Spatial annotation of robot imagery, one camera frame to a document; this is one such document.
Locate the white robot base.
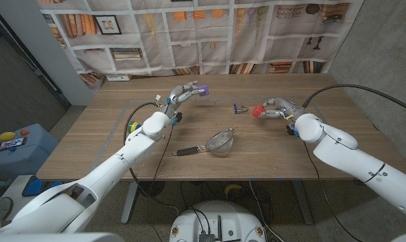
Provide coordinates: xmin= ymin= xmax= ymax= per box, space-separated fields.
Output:
xmin=169 ymin=200 xmax=267 ymax=242

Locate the grey sneaker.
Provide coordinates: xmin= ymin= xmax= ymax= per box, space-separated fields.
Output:
xmin=0 ymin=196 xmax=14 ymax=222

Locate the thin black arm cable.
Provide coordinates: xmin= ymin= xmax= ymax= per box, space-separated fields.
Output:
xmin=302 ymin=140 xmax=364 ymax=242
xmin=145 ymin=124 xmax=175 ymax=202

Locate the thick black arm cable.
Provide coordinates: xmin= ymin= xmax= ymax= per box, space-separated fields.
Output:
xmin=302 ymin=83 xmax=406 ymax=116
xmin=123 ymin=102 xmax=180 ymax=216

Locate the yellow curved object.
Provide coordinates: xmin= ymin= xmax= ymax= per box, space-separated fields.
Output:
xmin=224 ymin=183 xmax=243 ymax=198

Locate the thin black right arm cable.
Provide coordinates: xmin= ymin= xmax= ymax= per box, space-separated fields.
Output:
xmin=302 ymin=140 xmax=364 ymax=242

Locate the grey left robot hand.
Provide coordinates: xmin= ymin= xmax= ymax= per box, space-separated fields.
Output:
xmin=161 ymin=80 xmax=206 ymax=119

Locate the white power strip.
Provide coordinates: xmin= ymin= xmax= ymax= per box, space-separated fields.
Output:
xmin=106 ymin=74 xmax=132 ymax=82

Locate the colourful striped maraca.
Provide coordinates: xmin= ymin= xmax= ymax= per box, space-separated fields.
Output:
xmin=126 ymin=120 xmax=142 ymax=134

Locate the printed bookshelf backdrop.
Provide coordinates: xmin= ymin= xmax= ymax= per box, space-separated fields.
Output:
xmin=36 ymin=0 xmax=365 ymax=77

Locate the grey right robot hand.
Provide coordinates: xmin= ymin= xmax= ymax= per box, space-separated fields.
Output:
xmin=258 ymin=97 xmax=307 ymax=121

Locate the metal sieve with black handle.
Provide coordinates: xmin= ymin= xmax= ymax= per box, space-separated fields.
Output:
xmin=171 ymin=127 xmax=238 ymax=157

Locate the grey table leg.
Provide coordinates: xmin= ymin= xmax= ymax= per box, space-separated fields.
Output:
xmin=292 ymin=179 xmax=315 ymax=225

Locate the white table leg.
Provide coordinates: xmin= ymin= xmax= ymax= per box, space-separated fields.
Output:
xmin=120 ymin=181 xmax=140 ymax=225

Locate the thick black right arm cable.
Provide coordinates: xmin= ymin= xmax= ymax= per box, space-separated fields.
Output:
xmin=302 ymin=83 xmax=406 ymax=116

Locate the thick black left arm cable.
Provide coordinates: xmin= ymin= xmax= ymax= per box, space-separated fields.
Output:
xmin=123 ymin=102 xmax=180 ymax=216

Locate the blue foot pedal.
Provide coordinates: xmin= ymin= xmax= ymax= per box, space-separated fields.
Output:
xmin=43 ymin=181 xmax=65 ymax=191
xmin=22 ymin=177 xmax=44 ymax=198

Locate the blue padded ottoman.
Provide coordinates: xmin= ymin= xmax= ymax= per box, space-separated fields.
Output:
xmin=0 ymin=123 xmax=59 ymax=179

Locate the white step platform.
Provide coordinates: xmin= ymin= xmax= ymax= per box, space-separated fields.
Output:
xmin=0 ymin=174 xmax=73 ymax=212

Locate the black floor fan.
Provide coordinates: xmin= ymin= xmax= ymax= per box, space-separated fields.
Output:
xmin=138 ymin=181 xmax=166 ymax=198

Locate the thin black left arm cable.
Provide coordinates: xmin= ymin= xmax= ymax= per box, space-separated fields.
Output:
xmin=145 ymin=124 xmax=175 ymax=202

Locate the red magnetic block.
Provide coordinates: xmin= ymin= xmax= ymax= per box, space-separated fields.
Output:
xmin=251 ymin=105 xmax=267 ymax=119

